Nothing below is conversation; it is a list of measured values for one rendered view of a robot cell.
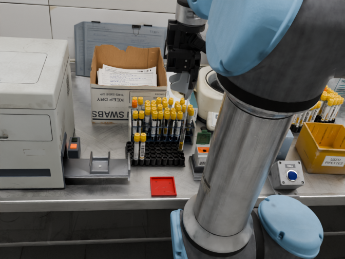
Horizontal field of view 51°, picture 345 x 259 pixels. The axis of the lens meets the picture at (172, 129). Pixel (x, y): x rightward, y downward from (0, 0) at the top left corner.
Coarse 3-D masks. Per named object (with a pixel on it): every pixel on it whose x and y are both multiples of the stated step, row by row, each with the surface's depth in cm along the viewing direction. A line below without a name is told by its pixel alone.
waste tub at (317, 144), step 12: (300, 132) 116; (312, 132) 116; (324, 132) 116; (336, 132) 116; (300, 144) 115; (312, 144) 107; (324, 144) 119; (336, 144) 117; (300, 156) 115; (312, 156) 107; (324, 156) 105; (336, 156) 105; (312, 168) 108; (324, 168) 108; (336, 168) 108
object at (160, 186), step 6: (150, 180) 99; (156, 180) 100; (162, 180) 100; (168, 180) 100; (174, 180) 100; (150, 186) 98; (156, 186) 98; (162, 186) 98; (168, 186) 99; (174, 186) 98; (156, 192) 96; (162, 192) 97; (168, 192) 97; (174, 192) 97
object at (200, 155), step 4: (196, 144) 102; (208, 144) 103; (196, 148) 102; (200, 148) 101; (204, 148) 102; (208, 148) 102; (196, 152) 102; (200, 152) 100; (204, 152) 100; (196, 156) 102; (200, 156) 100; (204, 156) 100; (196, 160) 102; (200, 160) 100; (204, 160) 101; (196, 164) 102; (200, 164) 101; (204, 164) 101
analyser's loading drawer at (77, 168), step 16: (64, 160) 97; (80, 160) 98; (96, 160) 98; (112, 160) 99; (128, 160) 97; (64, 176) 93; (80, 176) 93; (96, 176) 94; (112, 176) 95; (128, 176) 95
